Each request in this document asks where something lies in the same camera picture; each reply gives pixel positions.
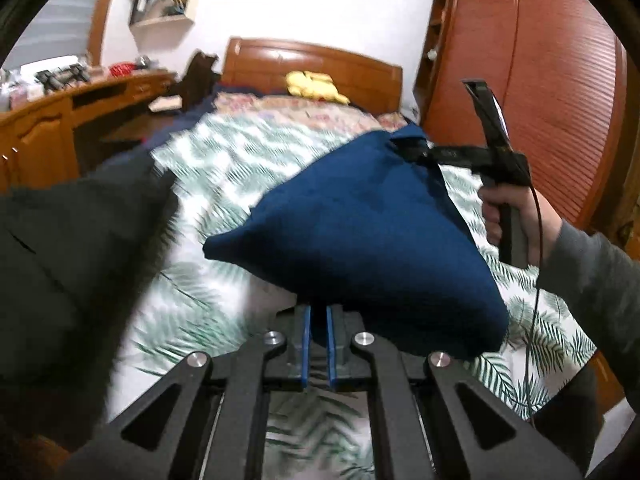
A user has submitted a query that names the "dark cloth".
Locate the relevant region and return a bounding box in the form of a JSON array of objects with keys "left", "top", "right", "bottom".
[{"left": 0, "top": 162, "right": 181, "bottom": 441}]

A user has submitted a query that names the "wooden desk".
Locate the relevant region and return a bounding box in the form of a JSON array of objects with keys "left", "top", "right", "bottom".
[{"left": 0, "top": 70, "right": 178, "bottom": 191}]

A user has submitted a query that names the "wooden louvered wardrobe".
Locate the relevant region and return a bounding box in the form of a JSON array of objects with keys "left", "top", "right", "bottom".
[{"left": 412, "top": 0, "right": 631, "bottom": 231}]

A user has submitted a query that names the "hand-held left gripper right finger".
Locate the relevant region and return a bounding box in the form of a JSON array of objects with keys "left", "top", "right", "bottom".
[{"left": 326, "top": 306, "right": 583, "bottom": 480}]

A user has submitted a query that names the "black cable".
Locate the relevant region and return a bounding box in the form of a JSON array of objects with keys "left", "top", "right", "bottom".
[{"left": 520, "top": 175, "right": 548, "bottom": 426}]

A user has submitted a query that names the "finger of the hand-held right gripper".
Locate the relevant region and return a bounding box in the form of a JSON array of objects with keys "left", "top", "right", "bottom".
[{"left": 395, "top": 140, "right": 441, "bottom": 163}]

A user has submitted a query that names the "dark desk chair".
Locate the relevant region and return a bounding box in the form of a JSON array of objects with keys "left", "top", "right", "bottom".
[{"left": 150, "top": 50, "right": 221, "bottom": 113}]

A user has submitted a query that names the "person's right forearm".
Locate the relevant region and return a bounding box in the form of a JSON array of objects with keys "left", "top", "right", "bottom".
[{"left": 537, "top": 220, "right": 640, "bottom": 366}]

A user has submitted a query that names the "leaf print blanket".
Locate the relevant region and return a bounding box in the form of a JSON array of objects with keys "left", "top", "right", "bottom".
[{"left": 105, "top": 110, "right": 598, "bottom": 480}]

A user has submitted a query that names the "floral quilt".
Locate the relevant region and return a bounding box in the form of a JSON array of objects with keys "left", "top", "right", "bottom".
[{"left": 212, "top": 91, "right": 421, "bottom": 133}]

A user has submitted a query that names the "wooden headboard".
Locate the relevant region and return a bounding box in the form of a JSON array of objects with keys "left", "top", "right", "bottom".
[{"left": 220, "top": 36, "right": 405, "bottom": 113}]

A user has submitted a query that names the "yellow plush toy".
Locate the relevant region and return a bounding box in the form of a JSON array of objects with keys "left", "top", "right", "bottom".
[{"left": 285, "top": 70, "right": 351, "bottom": 105}]

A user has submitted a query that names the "navy bed sheet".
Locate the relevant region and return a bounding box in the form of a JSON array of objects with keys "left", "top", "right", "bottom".
[{"left": 145, "top": 95, "right": 226, "bottom": 151}]

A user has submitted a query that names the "wooden window frame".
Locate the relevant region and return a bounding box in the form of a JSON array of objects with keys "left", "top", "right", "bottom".
[{"left": 87, "top": 0, "right": 123, "bottom": 66}]

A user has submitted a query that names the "navy blue blazer jacket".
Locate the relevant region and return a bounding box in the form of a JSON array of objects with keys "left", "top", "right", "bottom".
[{"left": 202, "top": 124, "right": 508, "bottom": 361}]

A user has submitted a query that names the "grey window blind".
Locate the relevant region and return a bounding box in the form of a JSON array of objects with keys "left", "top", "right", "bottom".
[{"left": 5, "top": 0, "right": 98, "bottom": 68}]

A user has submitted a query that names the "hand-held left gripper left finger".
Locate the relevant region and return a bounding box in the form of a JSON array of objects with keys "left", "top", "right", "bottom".
[{"left": 60, "top": 306, "right": 312, "bottom": 480}]

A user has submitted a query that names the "person's right hand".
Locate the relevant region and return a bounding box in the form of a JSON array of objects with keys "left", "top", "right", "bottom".
[{"left": 477, "top": 182, "right": 563, "bottom": 267}]

